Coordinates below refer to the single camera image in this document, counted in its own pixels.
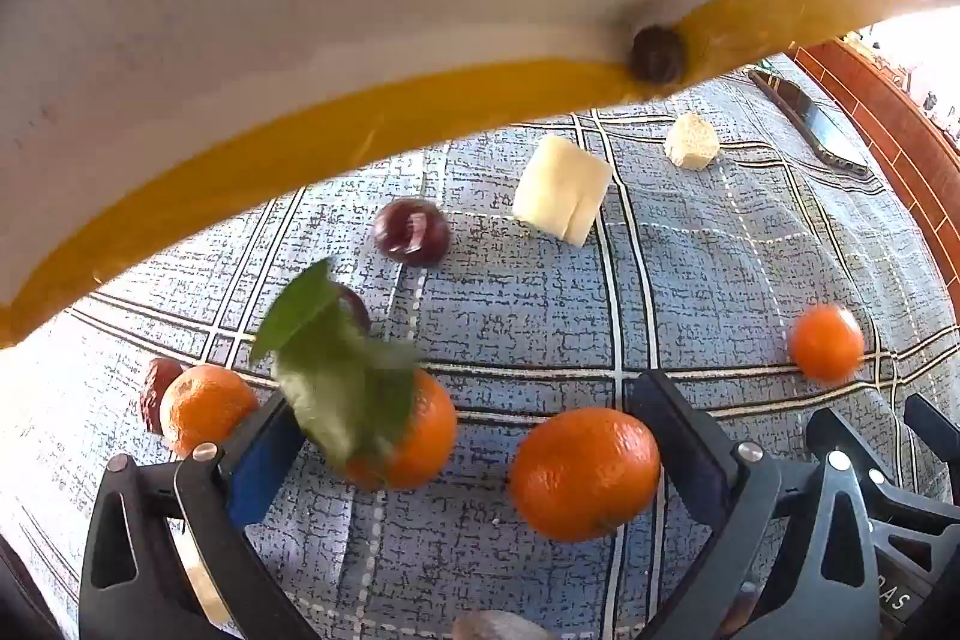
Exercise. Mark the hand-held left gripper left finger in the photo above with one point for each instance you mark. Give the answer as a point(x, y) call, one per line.
point(259, 467)

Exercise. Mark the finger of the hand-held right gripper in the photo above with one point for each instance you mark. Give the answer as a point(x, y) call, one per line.
point(911, 512)
point(934, 434)

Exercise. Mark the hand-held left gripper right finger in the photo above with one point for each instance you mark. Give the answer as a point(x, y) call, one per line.
point(660, 430)

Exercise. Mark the orange mandarin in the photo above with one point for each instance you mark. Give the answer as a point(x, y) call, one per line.
point(825, 344)
point(585, 475)
point(206, 411)

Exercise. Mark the mandarin with green leaves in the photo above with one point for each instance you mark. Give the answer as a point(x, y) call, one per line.
point(427, 430)

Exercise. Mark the dark purple plum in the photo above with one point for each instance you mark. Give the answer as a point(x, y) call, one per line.
point(356, 310)
point(411, 231)

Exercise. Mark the pale yellow block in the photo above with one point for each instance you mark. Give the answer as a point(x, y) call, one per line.
point(561, 190)

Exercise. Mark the white tray with yellow rim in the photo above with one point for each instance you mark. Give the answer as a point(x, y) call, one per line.
point(300, 10)

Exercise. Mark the red date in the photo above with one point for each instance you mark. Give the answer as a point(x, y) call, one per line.
point(154, 389)

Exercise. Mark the grey-brown rounded object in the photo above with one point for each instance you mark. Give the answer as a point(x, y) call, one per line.
point(499, 626)

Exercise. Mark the reddish wooden cabinet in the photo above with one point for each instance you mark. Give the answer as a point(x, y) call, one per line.
point(900, 160)

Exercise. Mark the small beige chunk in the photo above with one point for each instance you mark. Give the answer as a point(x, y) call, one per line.
point(691, 141)

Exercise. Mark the black smartphone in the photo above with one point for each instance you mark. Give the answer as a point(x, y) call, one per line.
point(817, 126)

